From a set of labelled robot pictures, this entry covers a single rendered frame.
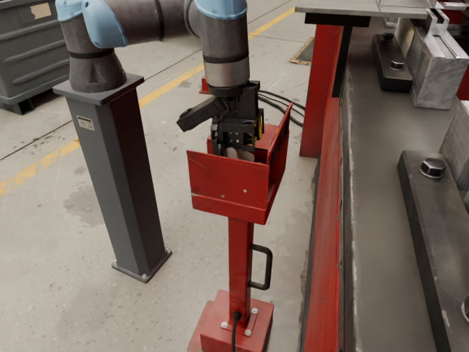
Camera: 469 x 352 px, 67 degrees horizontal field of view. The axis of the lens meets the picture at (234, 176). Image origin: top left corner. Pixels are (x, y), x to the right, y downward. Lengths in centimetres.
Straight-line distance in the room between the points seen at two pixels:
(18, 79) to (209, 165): 230
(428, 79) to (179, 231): 122
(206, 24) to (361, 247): 38
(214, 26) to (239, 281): 68
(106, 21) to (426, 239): 51
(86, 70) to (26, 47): 187
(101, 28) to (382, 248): 49
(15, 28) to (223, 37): 236
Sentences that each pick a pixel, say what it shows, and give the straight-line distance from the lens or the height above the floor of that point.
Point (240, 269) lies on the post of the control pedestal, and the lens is 96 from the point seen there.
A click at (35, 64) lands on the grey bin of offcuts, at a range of 293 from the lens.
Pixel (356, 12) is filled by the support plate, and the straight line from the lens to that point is 84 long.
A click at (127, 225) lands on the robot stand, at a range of 127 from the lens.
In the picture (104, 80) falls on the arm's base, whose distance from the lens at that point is 103.
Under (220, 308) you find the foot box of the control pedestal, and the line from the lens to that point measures 124.
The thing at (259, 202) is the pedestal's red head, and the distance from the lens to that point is 68.
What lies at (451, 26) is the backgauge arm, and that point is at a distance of 142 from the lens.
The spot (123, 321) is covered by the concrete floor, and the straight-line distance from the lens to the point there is 141.
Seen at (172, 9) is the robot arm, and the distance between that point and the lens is 63.
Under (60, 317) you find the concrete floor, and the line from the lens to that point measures 150.
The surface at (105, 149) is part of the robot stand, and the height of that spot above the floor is 61.
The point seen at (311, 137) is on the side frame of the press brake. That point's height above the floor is 14.
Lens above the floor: 117
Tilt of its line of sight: 37 degrees down
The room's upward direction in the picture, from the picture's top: straight up
